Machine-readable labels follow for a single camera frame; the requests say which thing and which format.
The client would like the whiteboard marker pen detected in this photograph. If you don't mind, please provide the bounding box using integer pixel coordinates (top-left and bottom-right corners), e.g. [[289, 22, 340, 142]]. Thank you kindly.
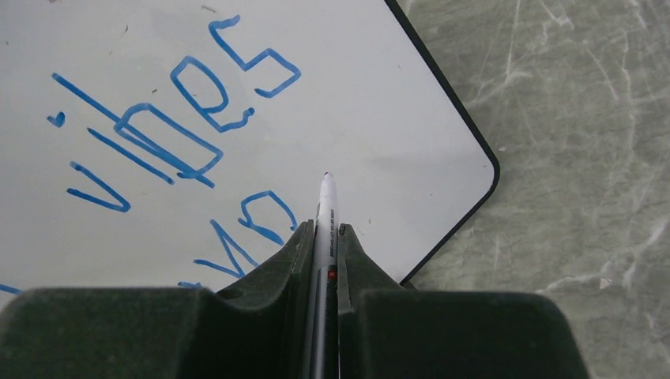
[[300, 172, 340, 378]]

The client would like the white whiteboard black frame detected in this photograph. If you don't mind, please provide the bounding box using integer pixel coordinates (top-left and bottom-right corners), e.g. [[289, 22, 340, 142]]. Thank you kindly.
[[1, 1, 500, 304]]

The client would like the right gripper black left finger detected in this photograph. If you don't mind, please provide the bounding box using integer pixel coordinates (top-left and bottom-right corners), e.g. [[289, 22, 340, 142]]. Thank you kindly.
[[1, 221, 314, 378]]

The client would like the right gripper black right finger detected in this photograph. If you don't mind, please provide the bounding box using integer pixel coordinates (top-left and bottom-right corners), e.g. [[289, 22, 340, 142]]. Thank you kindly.
[[337, 224, 589, 378]]

